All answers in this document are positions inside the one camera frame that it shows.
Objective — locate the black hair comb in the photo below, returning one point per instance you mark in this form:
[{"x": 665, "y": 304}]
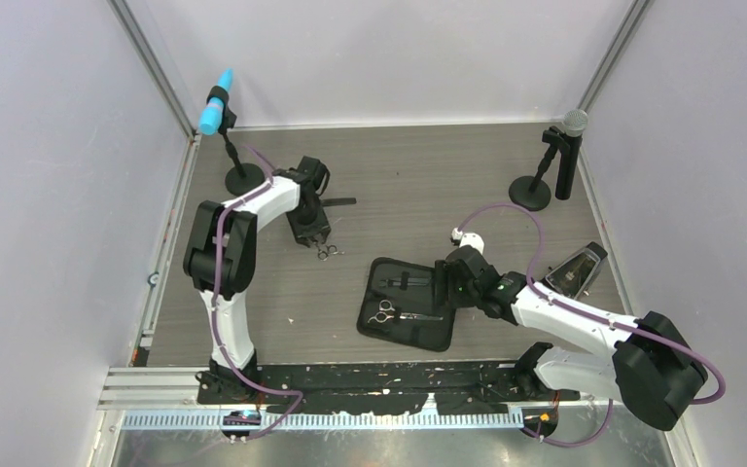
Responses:
[{"x": 332, "y": 202}]

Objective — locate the silver hair scissors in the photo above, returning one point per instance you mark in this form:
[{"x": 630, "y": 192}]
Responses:
[{"x": 387, "y": 312}]

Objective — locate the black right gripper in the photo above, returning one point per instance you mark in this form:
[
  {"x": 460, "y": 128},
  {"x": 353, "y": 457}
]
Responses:
[{"x": 444, "y": 275}]

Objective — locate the black mounting base plate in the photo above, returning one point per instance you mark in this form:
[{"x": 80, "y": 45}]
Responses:
[{"x": 457, "y": 387}]

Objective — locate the black silver microphone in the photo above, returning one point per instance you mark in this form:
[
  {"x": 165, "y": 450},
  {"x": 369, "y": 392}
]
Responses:
[{"x": 573, "y": 126}]

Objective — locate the clear black box device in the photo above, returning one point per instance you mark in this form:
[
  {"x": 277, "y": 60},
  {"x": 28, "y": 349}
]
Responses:
[{"x": 574, "y": 276}]

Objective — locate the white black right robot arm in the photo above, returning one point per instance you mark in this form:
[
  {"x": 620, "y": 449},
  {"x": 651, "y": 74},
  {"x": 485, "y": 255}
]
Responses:
[{"x": 643, "y": 363}]

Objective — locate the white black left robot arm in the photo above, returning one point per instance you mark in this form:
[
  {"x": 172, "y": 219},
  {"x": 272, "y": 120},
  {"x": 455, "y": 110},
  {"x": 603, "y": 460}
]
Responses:
[{"x": 222, "y": 253}]

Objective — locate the black left microphone stand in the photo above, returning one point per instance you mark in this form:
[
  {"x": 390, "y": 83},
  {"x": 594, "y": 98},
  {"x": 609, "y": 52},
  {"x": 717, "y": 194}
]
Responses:
[{"x": 243, "y": 177}]

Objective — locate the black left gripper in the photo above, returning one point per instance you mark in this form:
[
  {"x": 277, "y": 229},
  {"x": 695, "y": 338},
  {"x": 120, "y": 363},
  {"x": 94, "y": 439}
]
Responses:
[{"x": 303, "y": 233}]

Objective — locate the black hair clip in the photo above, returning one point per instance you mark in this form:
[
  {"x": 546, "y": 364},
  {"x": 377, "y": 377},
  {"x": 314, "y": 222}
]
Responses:
[{"x": 404, "y": 281}]

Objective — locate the black right microphone stand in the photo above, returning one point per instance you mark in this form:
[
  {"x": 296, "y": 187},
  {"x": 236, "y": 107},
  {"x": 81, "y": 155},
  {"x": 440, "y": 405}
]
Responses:
[{"x": 531, "y": 192}]

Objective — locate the black zip tool case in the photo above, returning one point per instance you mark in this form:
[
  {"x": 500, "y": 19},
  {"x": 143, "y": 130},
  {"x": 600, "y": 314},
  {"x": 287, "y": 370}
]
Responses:
[{"x": 432, "y": 336}]

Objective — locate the blue microphone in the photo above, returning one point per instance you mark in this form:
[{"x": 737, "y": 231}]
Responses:
[{"x": 216, "y": 116}]

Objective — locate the silver thinning scissors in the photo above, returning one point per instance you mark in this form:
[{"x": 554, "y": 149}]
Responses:
[{"x": 326, "y": 251}]

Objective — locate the black microphone stand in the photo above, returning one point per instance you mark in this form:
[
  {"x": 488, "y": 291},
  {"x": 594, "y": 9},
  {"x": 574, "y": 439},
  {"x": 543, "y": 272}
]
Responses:
[
  {"x": 243, "y": 177},
  {"x": 531, "y": 192}
]

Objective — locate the aluminium frame rail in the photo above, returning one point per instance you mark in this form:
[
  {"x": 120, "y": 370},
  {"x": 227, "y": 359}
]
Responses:
[{"x": 165, "y": 397}]

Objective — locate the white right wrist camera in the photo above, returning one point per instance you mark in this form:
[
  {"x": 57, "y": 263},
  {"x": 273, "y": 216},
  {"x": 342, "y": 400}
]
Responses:
[{"x": 459, "y": 238}]

